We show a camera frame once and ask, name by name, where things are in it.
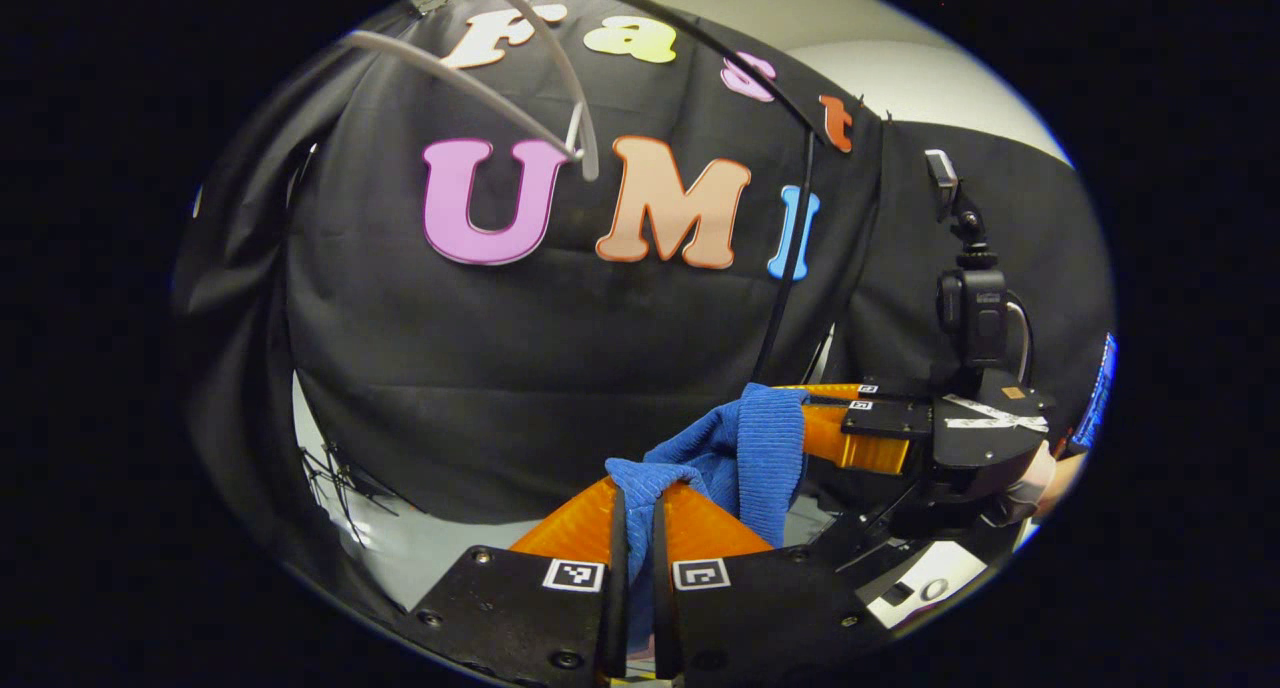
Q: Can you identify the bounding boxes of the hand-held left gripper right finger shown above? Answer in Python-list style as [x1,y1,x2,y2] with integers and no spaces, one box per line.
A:
[650,480,886,684]

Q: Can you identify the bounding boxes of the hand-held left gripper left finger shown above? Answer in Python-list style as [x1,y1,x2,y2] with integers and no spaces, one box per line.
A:
[408,476,632,685]

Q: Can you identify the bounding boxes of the blue corduroy shirt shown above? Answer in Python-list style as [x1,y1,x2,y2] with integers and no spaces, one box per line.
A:
[605,383,810,671]

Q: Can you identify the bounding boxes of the black clothes rack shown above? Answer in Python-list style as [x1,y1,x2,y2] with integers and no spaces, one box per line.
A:
[480,0,833,385]

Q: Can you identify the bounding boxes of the white hanger with taped hook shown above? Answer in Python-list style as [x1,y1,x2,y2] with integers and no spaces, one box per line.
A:
[340,0,602,183]

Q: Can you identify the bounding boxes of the black backdrop stand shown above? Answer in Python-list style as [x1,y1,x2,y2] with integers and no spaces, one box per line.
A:
[298,440,401,549]

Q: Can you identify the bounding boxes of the gripper camera cable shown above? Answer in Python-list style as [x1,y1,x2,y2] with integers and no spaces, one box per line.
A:
[1003,296,1033,385]

